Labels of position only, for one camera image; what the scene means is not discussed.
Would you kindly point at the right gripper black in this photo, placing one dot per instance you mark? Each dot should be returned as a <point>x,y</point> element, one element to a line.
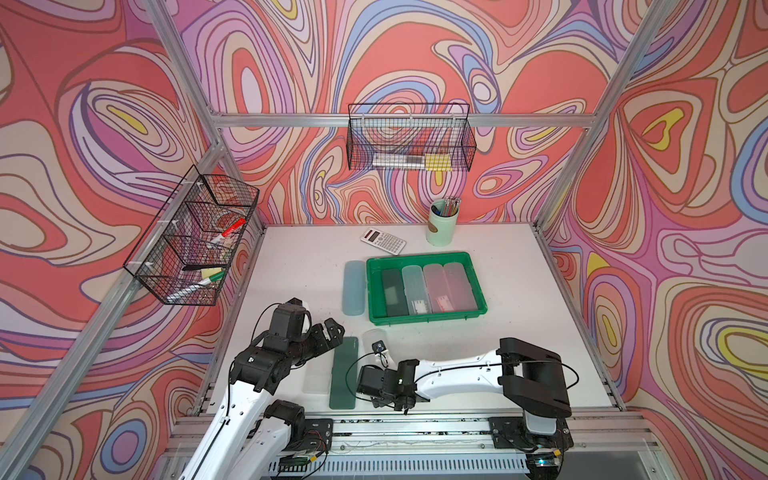
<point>387,401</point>

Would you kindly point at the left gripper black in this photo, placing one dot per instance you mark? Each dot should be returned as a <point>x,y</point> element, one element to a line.
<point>333,336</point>

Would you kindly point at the dark green pencil case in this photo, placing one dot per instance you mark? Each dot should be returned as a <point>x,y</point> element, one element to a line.
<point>343,371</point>
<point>394,293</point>

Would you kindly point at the frosted white pencil case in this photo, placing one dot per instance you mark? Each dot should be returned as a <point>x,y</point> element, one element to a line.
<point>374,348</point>
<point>415,290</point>

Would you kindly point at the pink pencil case small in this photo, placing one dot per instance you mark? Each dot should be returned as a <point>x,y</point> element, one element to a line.
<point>461,293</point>

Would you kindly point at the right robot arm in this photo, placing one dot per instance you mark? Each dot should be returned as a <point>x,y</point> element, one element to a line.
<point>531,377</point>

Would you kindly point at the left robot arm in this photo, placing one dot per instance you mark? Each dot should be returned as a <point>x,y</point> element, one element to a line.
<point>252,427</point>

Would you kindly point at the frosted flat pencil case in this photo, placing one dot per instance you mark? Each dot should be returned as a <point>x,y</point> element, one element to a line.
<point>318,376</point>

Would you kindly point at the light blue pencil case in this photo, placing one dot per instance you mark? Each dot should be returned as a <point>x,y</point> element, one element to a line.
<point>354,288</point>

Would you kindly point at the green plastic storage box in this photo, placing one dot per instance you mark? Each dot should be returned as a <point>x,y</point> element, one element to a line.
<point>375,295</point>

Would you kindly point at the clear box in basket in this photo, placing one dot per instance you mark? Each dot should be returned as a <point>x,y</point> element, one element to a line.
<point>398,161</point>

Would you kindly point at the yellow box in basket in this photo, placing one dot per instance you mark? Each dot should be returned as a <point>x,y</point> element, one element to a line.
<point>438,162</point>

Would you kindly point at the green white marker in basket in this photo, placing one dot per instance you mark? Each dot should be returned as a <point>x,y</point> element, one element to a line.
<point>198,286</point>

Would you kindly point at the red marker in basket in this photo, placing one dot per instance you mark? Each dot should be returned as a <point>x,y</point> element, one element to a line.
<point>229,233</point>

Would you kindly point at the white calculator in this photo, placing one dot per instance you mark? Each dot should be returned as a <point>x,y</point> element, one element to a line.
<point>383,241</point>

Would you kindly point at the pale green pen cup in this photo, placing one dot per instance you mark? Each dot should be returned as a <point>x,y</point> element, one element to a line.
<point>440,230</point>

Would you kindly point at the pens in cup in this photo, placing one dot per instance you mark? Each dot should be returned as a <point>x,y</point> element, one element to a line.
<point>447,207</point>

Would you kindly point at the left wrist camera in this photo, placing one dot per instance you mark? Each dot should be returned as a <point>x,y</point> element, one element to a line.
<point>286,326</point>

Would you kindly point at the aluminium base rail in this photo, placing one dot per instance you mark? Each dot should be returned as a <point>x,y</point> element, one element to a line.
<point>606,445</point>

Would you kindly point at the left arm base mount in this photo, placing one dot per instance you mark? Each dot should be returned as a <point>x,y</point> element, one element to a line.
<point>304,433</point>

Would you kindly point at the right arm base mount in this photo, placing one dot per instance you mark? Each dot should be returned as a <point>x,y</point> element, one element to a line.
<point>529,433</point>

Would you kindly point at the black wire basket left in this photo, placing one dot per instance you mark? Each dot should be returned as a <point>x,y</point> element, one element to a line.
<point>200,207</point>

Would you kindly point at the black wire basket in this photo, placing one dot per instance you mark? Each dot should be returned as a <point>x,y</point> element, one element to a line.
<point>200,207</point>
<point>409,128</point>

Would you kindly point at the black wire basket back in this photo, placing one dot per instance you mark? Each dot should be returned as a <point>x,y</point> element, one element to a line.
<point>409,128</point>

